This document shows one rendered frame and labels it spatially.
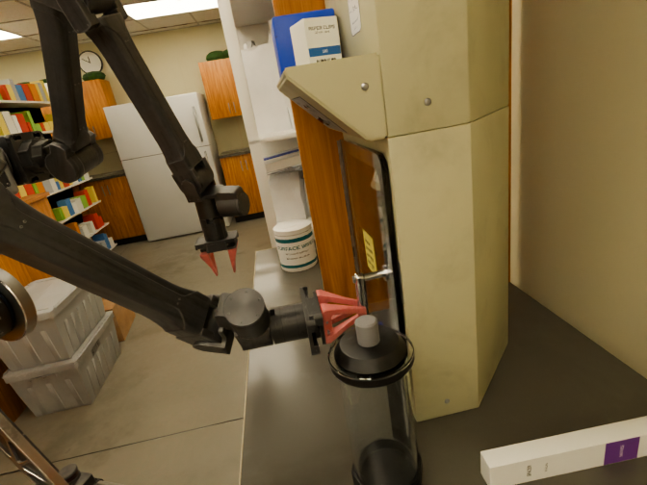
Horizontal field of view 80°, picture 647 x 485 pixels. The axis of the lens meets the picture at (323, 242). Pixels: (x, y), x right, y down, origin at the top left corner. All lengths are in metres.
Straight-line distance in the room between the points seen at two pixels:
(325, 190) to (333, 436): 0.50
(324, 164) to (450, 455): 0.60
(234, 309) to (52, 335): 2.14
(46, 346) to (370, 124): 2.42
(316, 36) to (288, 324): 0.41
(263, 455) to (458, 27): 0.68
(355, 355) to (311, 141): 0.52
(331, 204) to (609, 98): 0.55
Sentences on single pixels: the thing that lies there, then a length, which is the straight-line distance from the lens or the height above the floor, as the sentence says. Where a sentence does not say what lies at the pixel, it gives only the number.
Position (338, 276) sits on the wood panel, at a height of 1.06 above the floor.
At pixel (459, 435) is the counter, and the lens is 0.72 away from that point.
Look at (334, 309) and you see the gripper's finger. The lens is 0.61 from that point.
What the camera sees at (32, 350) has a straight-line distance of 2.75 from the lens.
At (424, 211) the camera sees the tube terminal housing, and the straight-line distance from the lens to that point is 0.55.
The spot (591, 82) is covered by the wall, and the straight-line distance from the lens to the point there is 0.89.
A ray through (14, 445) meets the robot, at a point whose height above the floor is 0.61.
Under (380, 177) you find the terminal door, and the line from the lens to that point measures 0.54.
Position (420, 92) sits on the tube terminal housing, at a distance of 0.53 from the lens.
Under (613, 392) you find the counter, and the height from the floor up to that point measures 0.94.
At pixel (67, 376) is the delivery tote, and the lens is 2.76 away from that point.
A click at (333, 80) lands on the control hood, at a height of 1.49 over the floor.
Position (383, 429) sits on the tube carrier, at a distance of 0.54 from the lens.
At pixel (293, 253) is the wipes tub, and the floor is 1.01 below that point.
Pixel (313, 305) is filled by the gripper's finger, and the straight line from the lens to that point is 0.61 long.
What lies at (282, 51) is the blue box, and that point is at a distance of 0.69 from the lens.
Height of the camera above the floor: 1.47
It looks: 20 degrees down
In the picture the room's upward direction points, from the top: 10 degrees counter-clockwise
